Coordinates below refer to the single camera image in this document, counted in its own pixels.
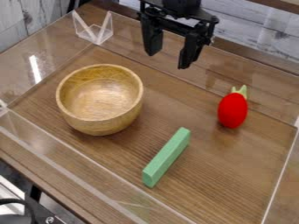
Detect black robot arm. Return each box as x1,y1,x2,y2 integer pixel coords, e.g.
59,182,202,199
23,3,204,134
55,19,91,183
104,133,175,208
138,0,220,69

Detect clear acrylic tray wall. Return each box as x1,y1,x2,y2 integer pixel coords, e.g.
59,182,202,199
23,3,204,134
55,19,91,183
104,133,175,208
0,101,195,224

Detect green rectangular block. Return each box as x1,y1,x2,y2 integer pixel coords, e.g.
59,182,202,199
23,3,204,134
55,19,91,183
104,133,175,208
142,127,191,188

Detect wooden bowl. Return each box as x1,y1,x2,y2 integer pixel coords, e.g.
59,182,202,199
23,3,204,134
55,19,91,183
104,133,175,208
55,64,146,136

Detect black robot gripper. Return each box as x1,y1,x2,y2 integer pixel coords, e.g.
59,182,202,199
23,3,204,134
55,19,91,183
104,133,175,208
139,0,219,69

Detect black cable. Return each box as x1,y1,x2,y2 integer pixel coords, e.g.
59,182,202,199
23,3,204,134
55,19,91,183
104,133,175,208
0,198,36,224

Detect black table leg clamp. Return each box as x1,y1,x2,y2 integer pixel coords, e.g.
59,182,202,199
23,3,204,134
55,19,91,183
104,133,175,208
24,185,66,224

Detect clear acrylic corner bracket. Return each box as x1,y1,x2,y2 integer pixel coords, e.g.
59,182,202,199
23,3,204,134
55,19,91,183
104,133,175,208
71,11,114,46

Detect red toy fruit green stem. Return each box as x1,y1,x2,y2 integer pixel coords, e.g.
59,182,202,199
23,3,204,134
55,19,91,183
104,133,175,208
218,85,248,129

